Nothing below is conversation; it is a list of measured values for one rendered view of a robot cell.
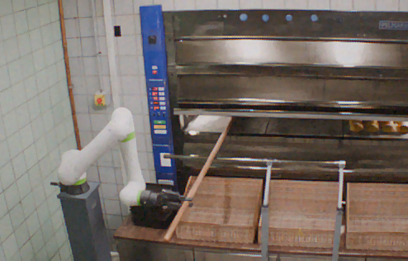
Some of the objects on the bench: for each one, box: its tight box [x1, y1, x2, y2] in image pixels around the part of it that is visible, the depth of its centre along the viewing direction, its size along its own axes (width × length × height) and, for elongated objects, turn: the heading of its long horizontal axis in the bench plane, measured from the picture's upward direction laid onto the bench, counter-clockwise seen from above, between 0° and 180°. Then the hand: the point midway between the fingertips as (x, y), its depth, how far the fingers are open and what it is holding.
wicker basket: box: [344, 183, 408, 252], centre depth 336 cm, size 49×56×28 cm
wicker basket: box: [176, 175, 263, 244], centre depth 366 cm, size 49×56×28 cm
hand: (186, 201), depth 281 cm, fingers closed on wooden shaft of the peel, 3 cm apart
